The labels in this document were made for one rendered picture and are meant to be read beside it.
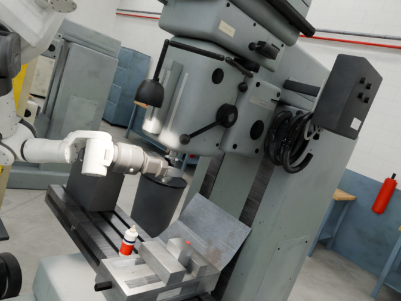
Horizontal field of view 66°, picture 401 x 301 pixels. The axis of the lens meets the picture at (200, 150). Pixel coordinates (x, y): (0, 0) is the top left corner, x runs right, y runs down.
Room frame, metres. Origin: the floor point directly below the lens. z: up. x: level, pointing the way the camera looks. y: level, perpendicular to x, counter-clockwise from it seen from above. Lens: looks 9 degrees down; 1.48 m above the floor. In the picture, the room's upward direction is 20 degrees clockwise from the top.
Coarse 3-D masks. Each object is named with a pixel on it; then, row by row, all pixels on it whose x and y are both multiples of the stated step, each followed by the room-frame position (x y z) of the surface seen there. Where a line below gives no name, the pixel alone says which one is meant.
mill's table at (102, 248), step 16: (48, 192) 1.24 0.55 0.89; (64, 192) 1.23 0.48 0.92; (64, 208) 1.13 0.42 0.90; (80, 208) 1.17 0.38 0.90; (64, 224) 1.10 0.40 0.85; (80, 224) 1.03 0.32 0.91; (96, 224) 1.07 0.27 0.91; (112, 224) 1.11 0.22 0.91; (128, 224) 1.15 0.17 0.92; (80, 240) 1.01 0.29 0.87; (96, 240) 0.96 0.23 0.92; (112, 240) 1.00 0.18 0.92; (144, 240) 1.07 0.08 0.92; (96, 256) 0.93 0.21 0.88; (112, 256) 0.91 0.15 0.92; (96, 272) 0.91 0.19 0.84
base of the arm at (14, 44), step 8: (0, 32) 0.73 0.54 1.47; (8, 32) 0.74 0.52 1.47; (8, 40) 0.69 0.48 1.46; (16, 40) 0.73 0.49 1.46; (8, 48) 0.68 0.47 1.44; (16, 48) 0.73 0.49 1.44; (0, 56) 0.68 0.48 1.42; (8, 56) 0.68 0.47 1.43; (16, 56) 0.73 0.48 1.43; (0, 64) 0.68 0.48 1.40; (8, 64) 0.68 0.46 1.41; (16, 64) 0.74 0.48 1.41; (8, 72) 0.69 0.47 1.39; (16, 72) 0.74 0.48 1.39
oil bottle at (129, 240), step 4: (132, 228) 0.93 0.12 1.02; (128, 232) 0.93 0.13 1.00; (132, 232) 0.93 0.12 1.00; (136, 232) 0.94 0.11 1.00; (124, 236) 0.93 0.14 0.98; (128, 236) 0.92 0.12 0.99; (132, 236) 0.92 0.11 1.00; (136, 236) 0.93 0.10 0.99; (124, 240) 0.92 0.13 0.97; (128, 240) 0.92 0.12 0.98; (132, 240) 0.92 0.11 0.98; (124, 244) 0.92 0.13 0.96; (128, 244) 0.92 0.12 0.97; (132, 244) 0.92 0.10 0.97; (120, 248) 0.93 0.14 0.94; (124, 248) 0.92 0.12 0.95; (128, 248) 0.92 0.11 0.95; (132, 248) 0.93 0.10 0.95; (120, 252) 0.92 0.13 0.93; (124, 252) 0.92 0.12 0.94; (128, 252) 0.92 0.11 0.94
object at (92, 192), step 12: (72, 168) 1.27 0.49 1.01; (108, 168) 1.16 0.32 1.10; (72, 180) 1.25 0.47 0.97; (84, 180) 1.19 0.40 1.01; (96, 180) 1.14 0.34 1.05; (108, 180) 1.17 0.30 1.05; (120, 180) 1.21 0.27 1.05; (72, 192) 1.23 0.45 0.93; (84, 192) 1.18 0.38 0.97; (96, 192) 1.14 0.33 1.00; (108, 192) 1.18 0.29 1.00; (84, 204) 1.16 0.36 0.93; (96, 204) 1.15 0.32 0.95; (108, 204) 1.20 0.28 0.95
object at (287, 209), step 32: (320, 128) 1.13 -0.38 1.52; (224, 160) 1.30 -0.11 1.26; (256, 160) 1.20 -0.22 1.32; (320, 160) 1.22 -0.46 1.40; (192, 192) 1.37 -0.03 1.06; (224, 192) 1.26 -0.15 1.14; (256, 192) 1.16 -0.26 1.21; (288, 192) 1.10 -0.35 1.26; (320, 192) 1.32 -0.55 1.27; (256, 224) 1.13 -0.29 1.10; (288, 224) 1.18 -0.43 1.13; (320, 224) 1.45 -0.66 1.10; (256, 256) 1.10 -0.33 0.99; (288, 256) 1.27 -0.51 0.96; (224, 288) 1.14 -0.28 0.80; (256, 288) 1.15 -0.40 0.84; (288, 288) 1.41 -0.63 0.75
